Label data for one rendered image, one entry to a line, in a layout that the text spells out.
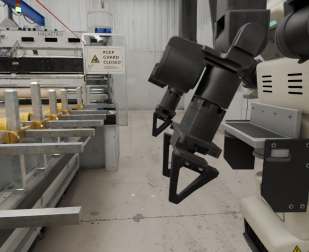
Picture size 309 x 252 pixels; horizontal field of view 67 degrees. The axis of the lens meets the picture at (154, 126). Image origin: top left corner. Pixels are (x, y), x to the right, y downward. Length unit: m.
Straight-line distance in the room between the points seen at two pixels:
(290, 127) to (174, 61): 0.33
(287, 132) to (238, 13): 0.31
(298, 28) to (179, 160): 0.26
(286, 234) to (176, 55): 0.51
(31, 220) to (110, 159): 2.61
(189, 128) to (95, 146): 2.98
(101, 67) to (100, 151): 1.12
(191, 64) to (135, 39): 9.18
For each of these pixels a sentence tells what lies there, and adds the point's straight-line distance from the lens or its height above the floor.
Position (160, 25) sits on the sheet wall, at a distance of 9.68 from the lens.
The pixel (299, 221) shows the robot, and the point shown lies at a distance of 0.66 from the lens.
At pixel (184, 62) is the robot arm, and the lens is 0.34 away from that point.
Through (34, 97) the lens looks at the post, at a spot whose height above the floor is 1.09.
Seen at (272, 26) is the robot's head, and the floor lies 1.28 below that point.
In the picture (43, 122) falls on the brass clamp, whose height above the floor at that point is 0.96.
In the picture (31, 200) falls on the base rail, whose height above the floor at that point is 0.66.
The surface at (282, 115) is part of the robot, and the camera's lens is 0.61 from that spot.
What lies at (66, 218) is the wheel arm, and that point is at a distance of 0.62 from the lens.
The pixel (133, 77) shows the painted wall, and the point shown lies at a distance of 9.35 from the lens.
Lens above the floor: 1.15
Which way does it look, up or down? 10 degrees down
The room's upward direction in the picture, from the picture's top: straight up
